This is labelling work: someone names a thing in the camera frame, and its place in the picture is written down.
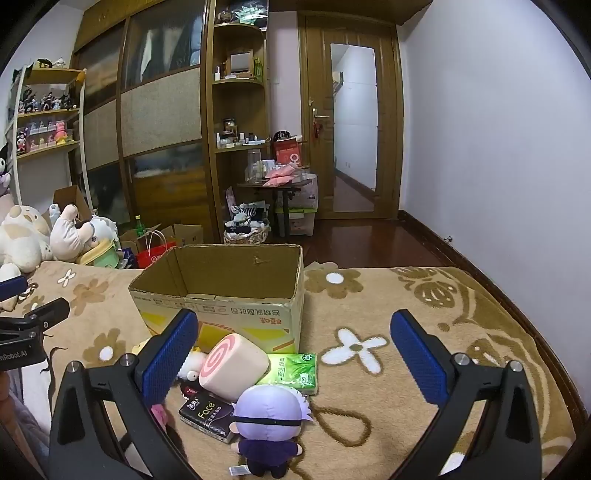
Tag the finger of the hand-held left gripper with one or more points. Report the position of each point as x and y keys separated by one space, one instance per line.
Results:
x=11 y=286
x=46 y=314

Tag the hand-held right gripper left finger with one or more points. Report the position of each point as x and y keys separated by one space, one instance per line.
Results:
x=171 y=360

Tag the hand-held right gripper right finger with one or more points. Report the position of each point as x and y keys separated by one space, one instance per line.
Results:
x=418 y=360

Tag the white plush with yellow ears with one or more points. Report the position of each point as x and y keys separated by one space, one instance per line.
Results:
x=191 y=364

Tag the black tissue pack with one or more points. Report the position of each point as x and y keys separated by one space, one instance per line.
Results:
x=205 y=413

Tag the pink swirl roll plush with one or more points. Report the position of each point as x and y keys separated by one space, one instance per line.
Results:
x=235 y=364

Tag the purple-haired doll plush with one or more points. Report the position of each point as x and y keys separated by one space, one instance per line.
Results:
x=268 y=406

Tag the green tissue pack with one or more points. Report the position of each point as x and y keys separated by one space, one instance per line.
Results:
x=295 y=371

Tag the red packet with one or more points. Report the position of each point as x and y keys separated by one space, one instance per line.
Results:
x=189 y=391

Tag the cream spotted plush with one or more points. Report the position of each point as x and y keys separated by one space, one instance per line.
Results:
x=23 y=240

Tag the grey fuzzy cloth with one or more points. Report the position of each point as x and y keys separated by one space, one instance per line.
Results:
x=27 y=415

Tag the brown floral blanket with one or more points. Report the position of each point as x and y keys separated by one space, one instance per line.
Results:
x=369 y=415

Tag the white and pink plush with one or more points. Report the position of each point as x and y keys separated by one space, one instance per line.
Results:
x=69 y=235

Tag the green yellow plush toy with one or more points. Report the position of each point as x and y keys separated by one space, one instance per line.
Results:
x=101 y=256

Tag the large open cardboard box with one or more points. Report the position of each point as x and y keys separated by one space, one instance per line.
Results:
x=69 y=198

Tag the red paper bag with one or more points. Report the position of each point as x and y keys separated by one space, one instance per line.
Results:
x=154 y=256

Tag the black and white plush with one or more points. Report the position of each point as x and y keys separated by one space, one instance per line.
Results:
x=4 y=170

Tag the open cardboard floor box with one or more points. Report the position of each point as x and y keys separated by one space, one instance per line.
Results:
x=187 y=235

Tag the green bottle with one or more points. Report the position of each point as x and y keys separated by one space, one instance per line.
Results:
x=138 y=228

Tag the wicker basket with socks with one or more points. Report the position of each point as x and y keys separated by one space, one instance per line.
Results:
x=244 y=233

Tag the row of pink figurines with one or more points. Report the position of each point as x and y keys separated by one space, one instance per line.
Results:
x=51 y=136

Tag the white shelf rack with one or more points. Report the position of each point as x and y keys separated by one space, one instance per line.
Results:
x=46 y=113

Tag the clear storage bin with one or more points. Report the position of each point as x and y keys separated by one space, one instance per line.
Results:
x=298 y=224

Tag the row of dark figurines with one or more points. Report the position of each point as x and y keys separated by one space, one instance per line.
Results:
x=46 y=101

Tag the white printed pack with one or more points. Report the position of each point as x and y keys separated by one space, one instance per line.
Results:
x=307 y=191

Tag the small dark side table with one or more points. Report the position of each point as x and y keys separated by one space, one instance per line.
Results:
x=277 y=184

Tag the clear plastic jar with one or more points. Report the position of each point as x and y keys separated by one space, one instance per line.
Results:
x=255 y=166

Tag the pink packets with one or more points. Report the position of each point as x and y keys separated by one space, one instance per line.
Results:
x=279 y=175

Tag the wooden corner shelf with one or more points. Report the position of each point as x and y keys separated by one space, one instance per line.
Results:
x=210 y=138

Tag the group of toiletry bottles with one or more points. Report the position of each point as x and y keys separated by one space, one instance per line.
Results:
x=235 y=138

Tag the wooden wardrobe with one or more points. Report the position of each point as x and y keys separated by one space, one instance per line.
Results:
x=157 y=106

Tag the red box with white print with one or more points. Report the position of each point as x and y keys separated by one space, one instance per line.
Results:
x=288 y=154

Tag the wooden door with glass panel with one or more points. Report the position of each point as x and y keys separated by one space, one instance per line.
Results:
x=316 y=69

